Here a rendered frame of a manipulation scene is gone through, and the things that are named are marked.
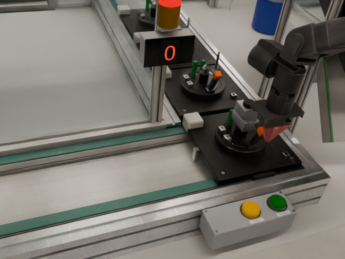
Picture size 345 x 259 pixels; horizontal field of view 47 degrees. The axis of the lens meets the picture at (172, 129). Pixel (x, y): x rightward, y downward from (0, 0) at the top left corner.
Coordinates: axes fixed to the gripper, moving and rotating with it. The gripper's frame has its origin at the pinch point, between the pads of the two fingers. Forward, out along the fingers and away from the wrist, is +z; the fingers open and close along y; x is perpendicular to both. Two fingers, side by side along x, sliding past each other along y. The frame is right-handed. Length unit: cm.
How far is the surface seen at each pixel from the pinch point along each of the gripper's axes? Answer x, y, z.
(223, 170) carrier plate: -0.5, 9.5, 9.3
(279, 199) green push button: 11.3, 0.8, 8.8
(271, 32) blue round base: -83, -57, 20
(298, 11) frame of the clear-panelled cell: -103, -86, 20
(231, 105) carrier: -24.7, -5.1, 9.6
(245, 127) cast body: -6.9, 1.6, 2.1
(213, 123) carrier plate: -17.9, 4.0, 9.6
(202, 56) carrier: -54, -8, 10
